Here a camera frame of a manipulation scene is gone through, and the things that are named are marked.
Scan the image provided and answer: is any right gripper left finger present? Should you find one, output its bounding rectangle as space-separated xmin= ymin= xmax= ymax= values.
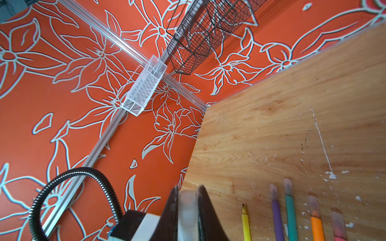
xmin=150 ymin=186 xmax=179 ymax=241

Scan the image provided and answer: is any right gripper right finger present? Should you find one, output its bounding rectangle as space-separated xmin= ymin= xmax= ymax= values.
xmin=198 ymin=185 xmax=229 ymax=241

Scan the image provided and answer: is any yellow marker pen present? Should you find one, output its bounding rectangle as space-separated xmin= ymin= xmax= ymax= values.
xmin=242 ymin=203 xmax=251 ymax=241

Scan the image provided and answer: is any purple marker pen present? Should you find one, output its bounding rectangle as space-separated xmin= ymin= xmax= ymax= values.
xmin=271 ymin=200 xmax=285 ymax=241

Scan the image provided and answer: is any green marker pen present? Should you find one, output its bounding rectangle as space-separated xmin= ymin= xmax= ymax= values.
xmin=285 ymin=195 xmax=299 ymax=241

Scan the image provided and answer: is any orange marker pen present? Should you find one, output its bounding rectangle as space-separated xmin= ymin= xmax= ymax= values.
xmin=311 ymin=216 xmax=325 ymax=241

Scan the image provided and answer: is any pink marker pen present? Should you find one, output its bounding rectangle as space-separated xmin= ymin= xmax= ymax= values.
xmin=334 ymin=237 xmax=347 ymax=241

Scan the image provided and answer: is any clear plastic bin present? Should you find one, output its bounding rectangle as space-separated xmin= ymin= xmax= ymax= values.
xmin=121 ymin=55 xmax=167 ymax=116

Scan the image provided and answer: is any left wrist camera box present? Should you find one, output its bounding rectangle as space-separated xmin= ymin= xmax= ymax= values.
xmin=108 ymin=210 xmax=160 ymax=241

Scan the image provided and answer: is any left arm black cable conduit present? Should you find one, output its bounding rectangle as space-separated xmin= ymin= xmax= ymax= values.
xmin=28 ymin=167 xmax=124 ymax=241

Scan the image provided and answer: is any black wire mesh basket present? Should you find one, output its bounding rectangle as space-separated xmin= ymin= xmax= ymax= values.
xmin=166 ymin=1 xmax=265 ymax=75

